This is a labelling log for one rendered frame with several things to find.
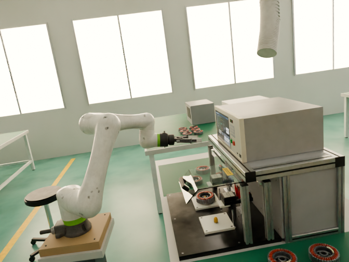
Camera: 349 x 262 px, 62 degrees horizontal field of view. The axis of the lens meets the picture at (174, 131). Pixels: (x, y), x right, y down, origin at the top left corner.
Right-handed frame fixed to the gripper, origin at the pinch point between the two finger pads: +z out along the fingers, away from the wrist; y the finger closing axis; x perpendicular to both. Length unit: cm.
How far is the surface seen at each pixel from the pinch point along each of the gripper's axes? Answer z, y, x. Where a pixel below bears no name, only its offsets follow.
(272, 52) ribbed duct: 71, 43, -64
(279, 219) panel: 23, -74, 27
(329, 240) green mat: 44, -79, 36
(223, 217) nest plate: 4, -51, 35
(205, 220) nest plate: -6, -51, 36
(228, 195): 5, -57, 21
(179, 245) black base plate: -21, -65, 41
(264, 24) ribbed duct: 66, 48, -88
